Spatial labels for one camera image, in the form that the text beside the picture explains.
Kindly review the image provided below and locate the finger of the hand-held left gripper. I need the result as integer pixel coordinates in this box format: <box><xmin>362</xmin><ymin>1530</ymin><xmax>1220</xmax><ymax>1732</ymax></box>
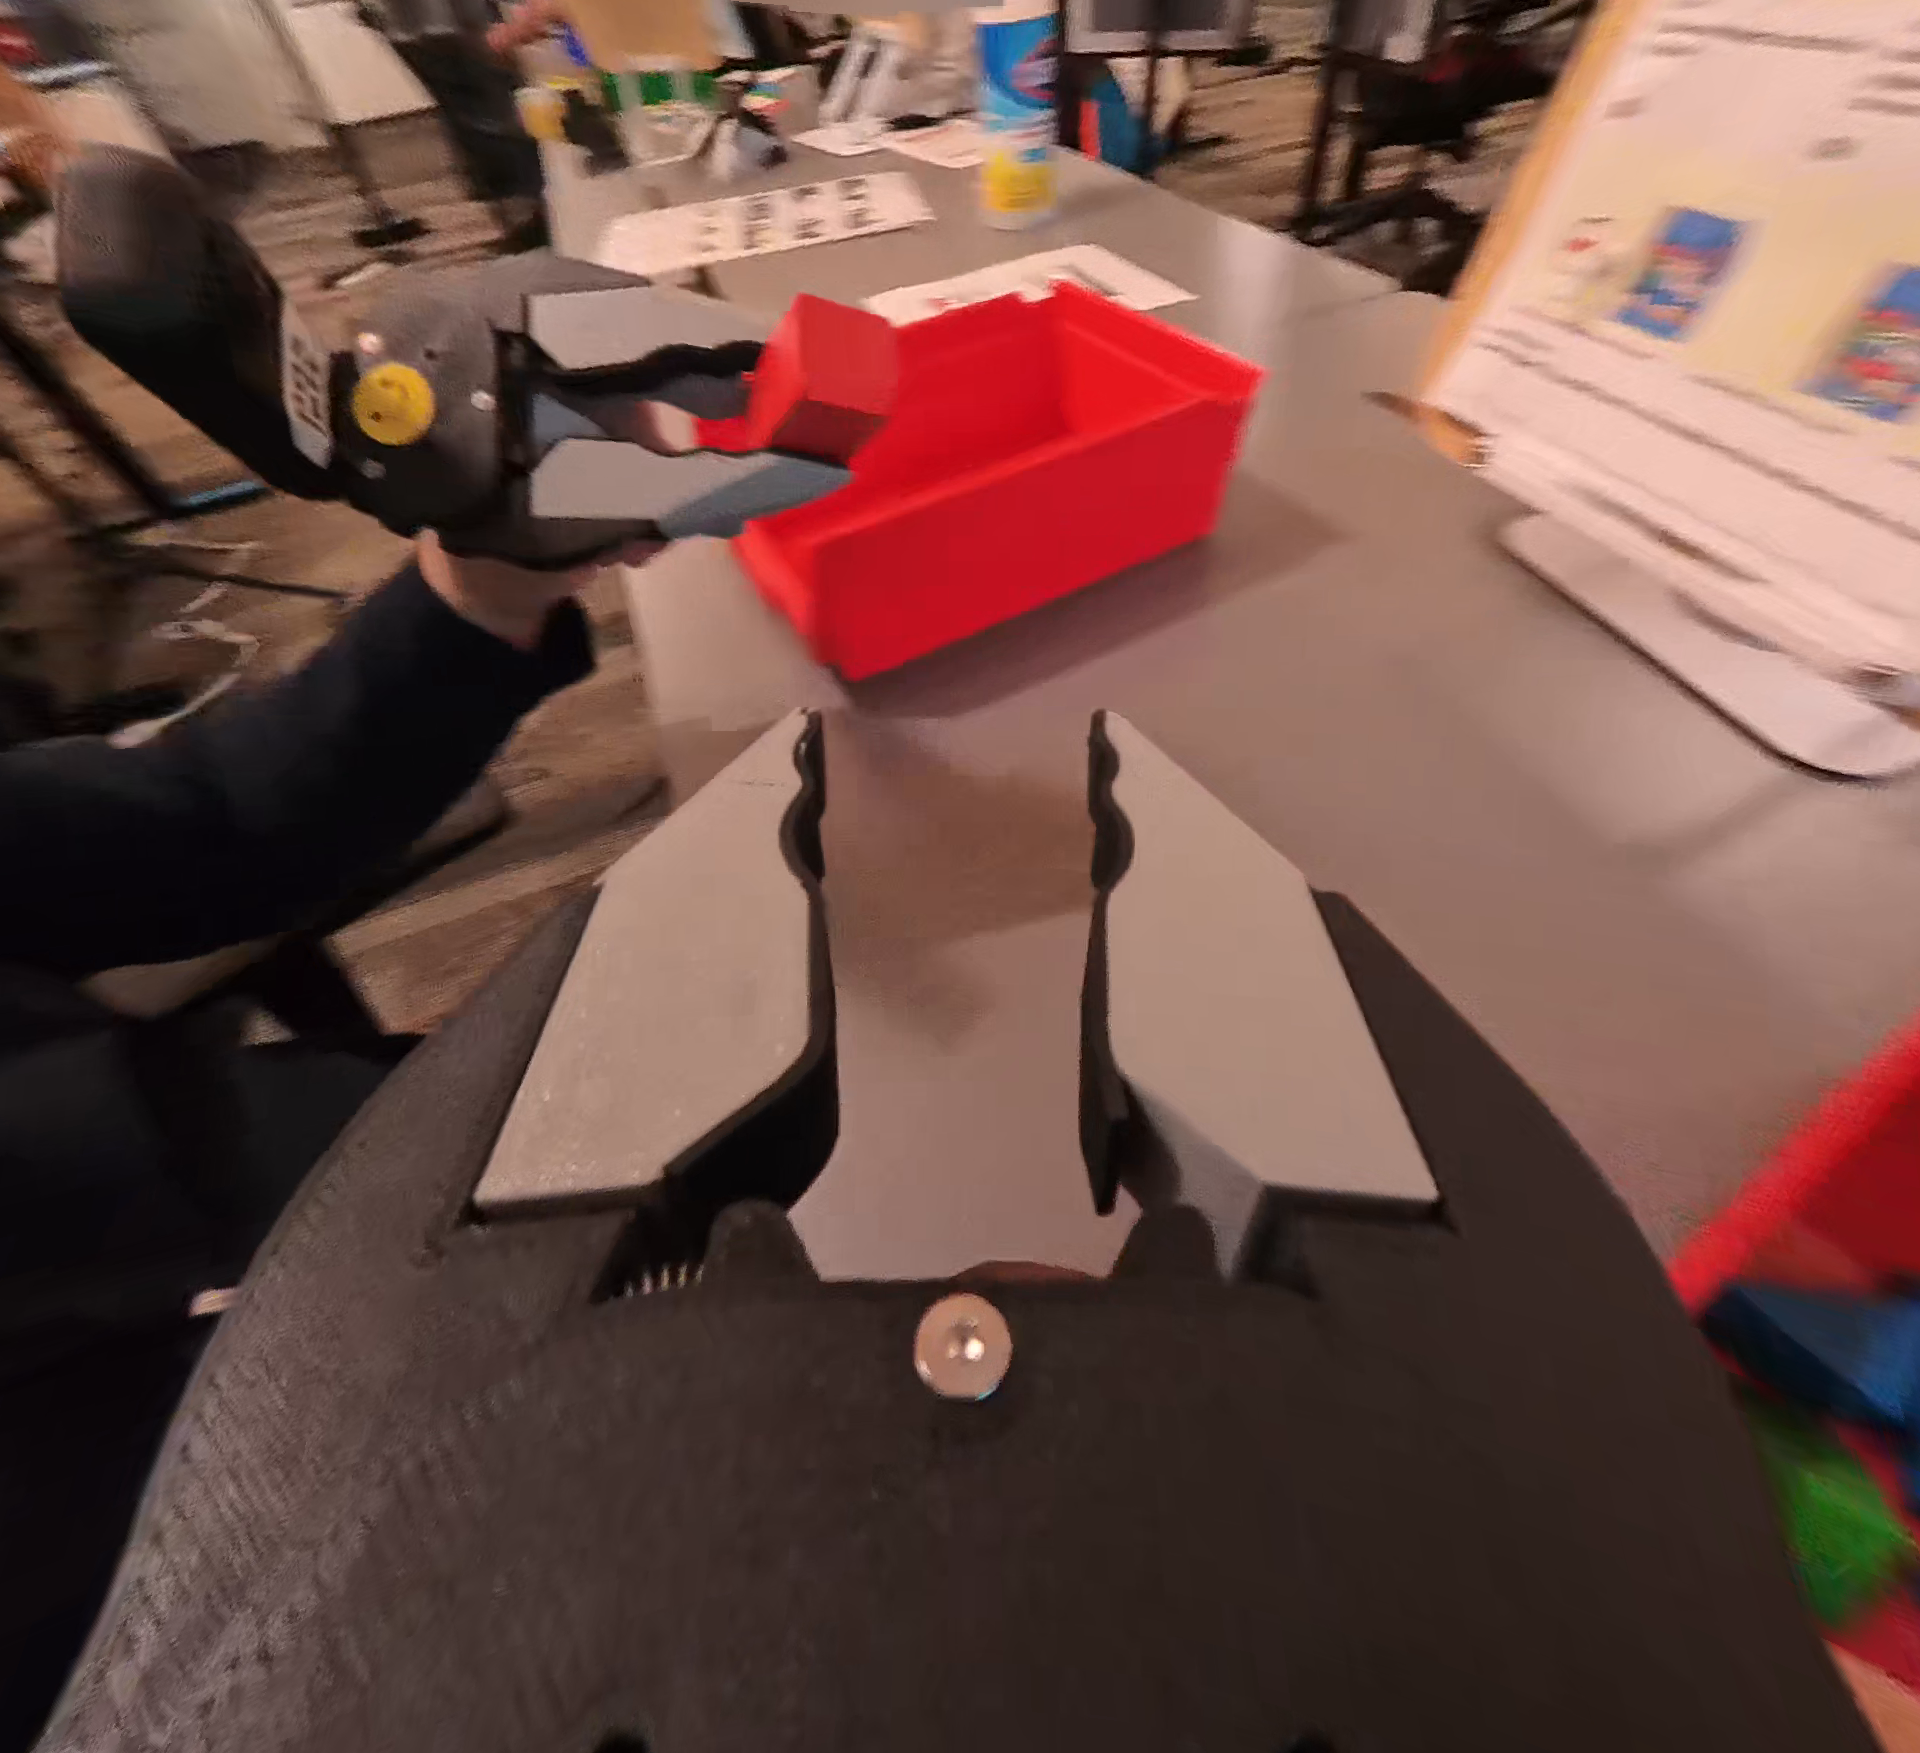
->
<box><xmin>525</xmin><ymin>395</ymin><xmax>858</xmax><ymax>546</ymax></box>
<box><xmin>517</xmin><ymin>281</ymin><xmax>771</xmax><ymax>422</ymax></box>

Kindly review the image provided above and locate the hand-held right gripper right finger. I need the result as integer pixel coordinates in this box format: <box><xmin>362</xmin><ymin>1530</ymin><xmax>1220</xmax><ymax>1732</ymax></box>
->
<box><xmin>1082</xmin><ymin>708</ymin><xmax>1445</xmax><ymax>1281</ymax></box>

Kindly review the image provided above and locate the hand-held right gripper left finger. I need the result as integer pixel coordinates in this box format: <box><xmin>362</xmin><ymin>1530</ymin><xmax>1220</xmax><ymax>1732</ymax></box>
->
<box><xmin>472</xmin><ymin>708</ymin><xmax>840</xmax><ymax>1222</ymax></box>

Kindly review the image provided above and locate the large red wooden block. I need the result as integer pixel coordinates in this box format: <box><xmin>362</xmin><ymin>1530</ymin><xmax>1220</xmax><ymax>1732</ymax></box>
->
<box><xmin>741</xmin><ymin>291</ymin><xmax>902</xmax><ymax>463</ymax></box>

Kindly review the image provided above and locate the red plastic bin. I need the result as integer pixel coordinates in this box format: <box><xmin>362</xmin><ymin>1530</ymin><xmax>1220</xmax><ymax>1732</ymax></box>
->
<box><xmin>731</xmin><ymin>281</ymin><xmax>1268</xmax><ymax>684</ymax></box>
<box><xmin>1668</xmin><ymin>1015</ymin><xmax>1920</xmax><ymax>1753</ymax></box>

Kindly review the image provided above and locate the person's left forearm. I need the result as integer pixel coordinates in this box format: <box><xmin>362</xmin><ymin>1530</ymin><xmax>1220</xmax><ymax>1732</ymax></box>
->
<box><xmin>0</xmin><ymin>566</ymin><xmax>597</xmax><ymax>978</ymax></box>

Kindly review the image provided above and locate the person's left hand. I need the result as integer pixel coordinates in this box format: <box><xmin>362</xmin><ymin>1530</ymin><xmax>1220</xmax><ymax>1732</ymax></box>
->
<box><xmin>416</xmin><ymin>530</ymin><xmax>664</xmax><ymax>657</ymax></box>

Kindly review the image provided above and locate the picture-printed paper sheet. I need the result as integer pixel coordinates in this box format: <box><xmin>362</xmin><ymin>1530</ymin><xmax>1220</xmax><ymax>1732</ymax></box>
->
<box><xmin>597</xmin><ymin>174</ymin><xmax>934</xmax><ymax>276</ymax></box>

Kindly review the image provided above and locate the plain white paper sheet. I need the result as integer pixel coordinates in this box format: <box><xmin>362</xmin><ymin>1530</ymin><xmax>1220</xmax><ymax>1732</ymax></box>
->
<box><xmin>791</xmin><ymin>110</ymin><xmax>983</xmax><ymax>168</ymax></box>

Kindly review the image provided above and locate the white paper with red print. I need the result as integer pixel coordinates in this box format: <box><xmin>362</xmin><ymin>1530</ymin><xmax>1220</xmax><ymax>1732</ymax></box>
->
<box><xmin>863</xmin><ymin>243</ymin><xmax>1199</xmax><ymax>321</ymax></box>

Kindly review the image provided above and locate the disinfecting wipes canister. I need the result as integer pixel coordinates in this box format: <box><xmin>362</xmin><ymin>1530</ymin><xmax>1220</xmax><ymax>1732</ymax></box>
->
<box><xmin>975</xmin><ymin>0</ymin><xmax>1065</xmax><ymax>231</ymax></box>

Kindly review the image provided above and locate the instruction sheet on stand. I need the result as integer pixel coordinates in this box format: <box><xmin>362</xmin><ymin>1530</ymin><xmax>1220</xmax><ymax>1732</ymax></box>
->
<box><xmin>1411</xmin><ymin>0</ymin><xmax>1920</xmax><ymax>784</ymax></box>

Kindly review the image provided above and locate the blue wooden block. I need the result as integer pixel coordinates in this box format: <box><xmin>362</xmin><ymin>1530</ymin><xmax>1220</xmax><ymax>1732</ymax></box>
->
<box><xmin>1702</xmin><ymin>1275</ymin><xmax>1920</xmax><ymax>1436</ymax></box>

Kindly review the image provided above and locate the green wooden block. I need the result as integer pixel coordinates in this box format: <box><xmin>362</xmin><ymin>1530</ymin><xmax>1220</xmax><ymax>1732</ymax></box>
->
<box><xmin>1748</xmin><ymin>1401</ymin><xmax>1920</xmax><ymax>1633</ymax></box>

